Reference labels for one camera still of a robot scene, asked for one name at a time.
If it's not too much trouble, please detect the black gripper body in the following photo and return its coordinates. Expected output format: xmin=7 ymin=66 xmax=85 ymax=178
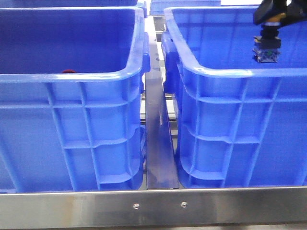
xmin=253 ymin=0 xmax=307 ymax=27

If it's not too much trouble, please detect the yellow mushroom push button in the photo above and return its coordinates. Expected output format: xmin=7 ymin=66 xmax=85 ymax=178
xmin=253 ymin=13 xmax=286 ymax=63

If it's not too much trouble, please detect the red mushroom push button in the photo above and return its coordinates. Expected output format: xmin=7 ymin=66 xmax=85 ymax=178
xmin=62 ymin=69 xmax=76 ymax=73

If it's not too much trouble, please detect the right blue plastic crate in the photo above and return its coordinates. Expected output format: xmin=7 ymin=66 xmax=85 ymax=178
xmin=162 ymin=6 xmax=307 ymax=188

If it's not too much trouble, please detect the blue plastic crate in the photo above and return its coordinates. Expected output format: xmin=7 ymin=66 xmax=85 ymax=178
xmin=0 ymin=7 xmax=150 ymax=194
xmin=162 ymin=6 xmax=307 ymax=188

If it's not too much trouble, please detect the rear right blue crate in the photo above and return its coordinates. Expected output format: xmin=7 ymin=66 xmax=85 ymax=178
xmin=150 ymin=0 xmax=221 ymax=15

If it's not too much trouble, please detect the left blue plastic crate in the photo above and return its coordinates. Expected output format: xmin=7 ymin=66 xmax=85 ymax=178
xmin=0 ymin=7 xmax=150 ymax=194

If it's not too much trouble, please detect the rear left blue crate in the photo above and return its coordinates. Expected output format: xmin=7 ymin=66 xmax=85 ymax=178
xmin=0 ymin=0 xmax=147 ymax=18

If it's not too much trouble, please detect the stainless steel front rail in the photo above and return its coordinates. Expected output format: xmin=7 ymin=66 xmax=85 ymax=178
xmin=0 ymin=187 xmax=307 ymax=229

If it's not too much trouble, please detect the right rail screw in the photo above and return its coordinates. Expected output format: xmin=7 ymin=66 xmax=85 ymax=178
xmin=180 ymin=201 xmax=188 ymax=208

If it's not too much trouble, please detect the rail screw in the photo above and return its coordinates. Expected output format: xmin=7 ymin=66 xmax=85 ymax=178
xmin=180 ymin=201 xmax=188 ymax=208
xmin=133 ymin=203 xmax=140 ymax=210

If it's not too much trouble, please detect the left rail screw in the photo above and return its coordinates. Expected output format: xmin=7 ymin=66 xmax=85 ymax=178
xmin=133 ymin=203 xmax=140 ymax=210

